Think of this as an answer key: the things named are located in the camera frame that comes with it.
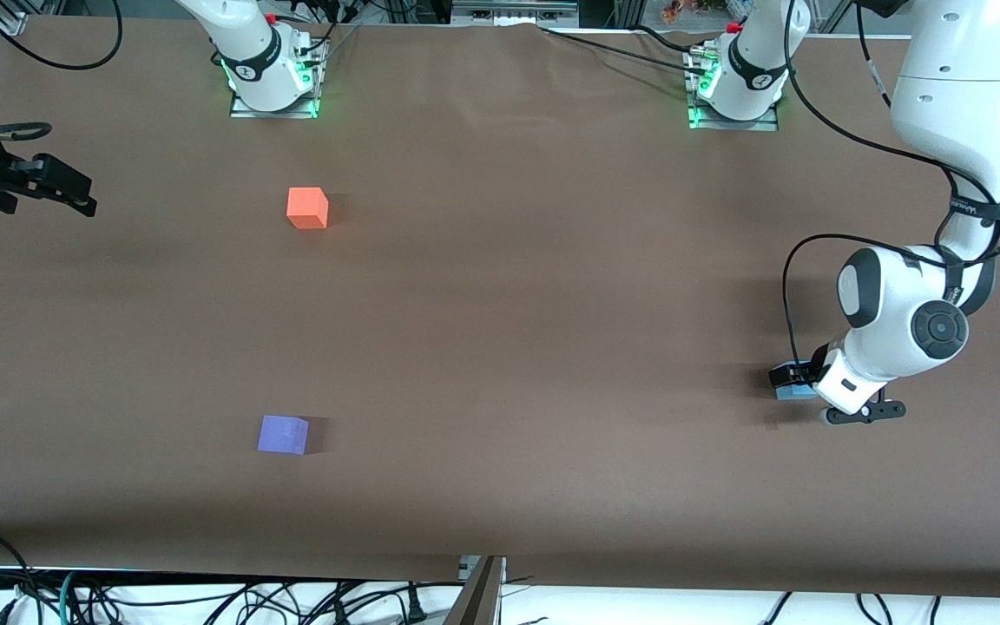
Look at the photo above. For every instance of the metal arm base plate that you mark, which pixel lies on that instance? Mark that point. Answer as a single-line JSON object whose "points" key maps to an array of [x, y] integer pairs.
{"points": [[701, 121], [307, 106]]}

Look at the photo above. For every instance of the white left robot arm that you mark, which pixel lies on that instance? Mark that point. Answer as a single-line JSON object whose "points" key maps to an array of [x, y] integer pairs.
{"points": [[951, 104]]}

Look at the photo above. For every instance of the purple foam block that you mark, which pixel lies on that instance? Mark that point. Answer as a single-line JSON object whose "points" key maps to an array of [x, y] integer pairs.
{"points": [[281, 434]]}

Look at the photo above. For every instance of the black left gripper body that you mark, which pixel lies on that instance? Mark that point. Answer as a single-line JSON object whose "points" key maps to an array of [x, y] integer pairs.
{"points": [[813, 365]]}

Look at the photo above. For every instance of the orange foam block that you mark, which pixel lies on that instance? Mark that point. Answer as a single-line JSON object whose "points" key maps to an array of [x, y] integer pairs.
{"points": [[306, 208]]}

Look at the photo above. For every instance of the grey metal box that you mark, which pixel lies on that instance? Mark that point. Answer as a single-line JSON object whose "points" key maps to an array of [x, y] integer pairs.
{"points": [[513, 10]]}

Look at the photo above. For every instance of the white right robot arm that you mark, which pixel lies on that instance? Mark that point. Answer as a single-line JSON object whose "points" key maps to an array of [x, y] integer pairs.
{"points": [[253, 52]]}

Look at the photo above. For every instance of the aluminium frame profile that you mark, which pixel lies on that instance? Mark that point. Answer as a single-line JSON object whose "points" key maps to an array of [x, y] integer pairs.
{"points": [[5, 16]]}

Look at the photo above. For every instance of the orange background object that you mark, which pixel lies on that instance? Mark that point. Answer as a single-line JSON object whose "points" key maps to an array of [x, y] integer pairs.
{"points": [[678, 10]]}

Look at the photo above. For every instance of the grey metal post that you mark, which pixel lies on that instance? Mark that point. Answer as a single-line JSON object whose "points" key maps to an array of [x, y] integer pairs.
{"points": [[476, 599]]}

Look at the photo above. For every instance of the blue foam block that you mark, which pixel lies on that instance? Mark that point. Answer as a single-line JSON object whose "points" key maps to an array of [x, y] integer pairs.
{"points": [[795, 392]]}

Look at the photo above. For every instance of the brown paper table cover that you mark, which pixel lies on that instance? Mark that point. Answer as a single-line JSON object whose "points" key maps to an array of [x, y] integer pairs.
{"points": [[500, 304]]}

